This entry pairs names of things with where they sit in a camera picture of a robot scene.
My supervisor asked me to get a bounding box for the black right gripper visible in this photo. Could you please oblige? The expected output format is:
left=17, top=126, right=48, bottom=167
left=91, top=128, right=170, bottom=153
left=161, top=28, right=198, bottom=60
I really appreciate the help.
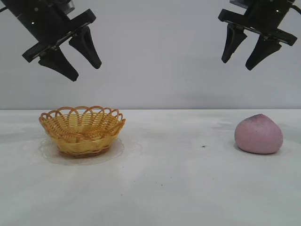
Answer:
left=218, top=0, right=298, bottom=71

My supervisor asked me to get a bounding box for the pink peach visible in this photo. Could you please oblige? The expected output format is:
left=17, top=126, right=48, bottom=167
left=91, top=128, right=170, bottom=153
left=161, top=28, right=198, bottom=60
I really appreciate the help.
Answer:
left=234, top=113, right=284, bottom=155

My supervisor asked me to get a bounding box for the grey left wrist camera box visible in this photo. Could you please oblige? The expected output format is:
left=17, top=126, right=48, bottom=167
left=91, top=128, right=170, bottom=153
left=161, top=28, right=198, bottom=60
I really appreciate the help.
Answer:
left=62, top=0, right=76, bottom=14

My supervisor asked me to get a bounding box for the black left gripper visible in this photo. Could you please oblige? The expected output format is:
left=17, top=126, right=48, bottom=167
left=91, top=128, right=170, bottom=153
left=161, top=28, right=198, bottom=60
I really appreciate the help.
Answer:
left=4, top=0, right=103, bottom=82

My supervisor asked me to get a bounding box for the yellow woven wicker basket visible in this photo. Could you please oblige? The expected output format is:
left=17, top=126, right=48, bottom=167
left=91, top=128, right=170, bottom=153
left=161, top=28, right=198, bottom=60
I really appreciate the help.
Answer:
left=39, top=105, right=127, bottom=158

